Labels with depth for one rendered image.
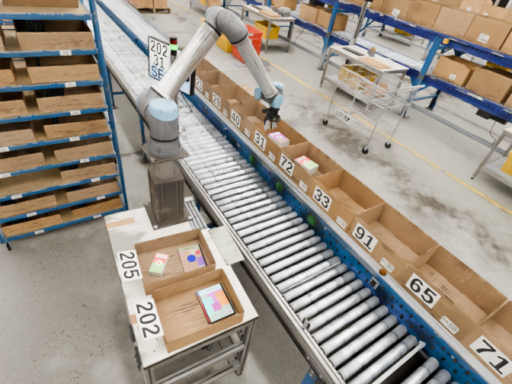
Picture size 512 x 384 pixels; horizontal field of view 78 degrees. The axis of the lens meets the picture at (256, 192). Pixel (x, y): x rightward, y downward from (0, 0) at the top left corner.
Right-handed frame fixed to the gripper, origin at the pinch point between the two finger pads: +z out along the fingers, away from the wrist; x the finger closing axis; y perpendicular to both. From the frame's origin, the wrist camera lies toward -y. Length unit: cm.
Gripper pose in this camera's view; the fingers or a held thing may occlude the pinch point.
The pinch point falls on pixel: (268, 128)
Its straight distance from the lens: 249.8
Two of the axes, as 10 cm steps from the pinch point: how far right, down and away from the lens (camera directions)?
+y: 5.4, 5.9, -6.0
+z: -1.3, 7.6, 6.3
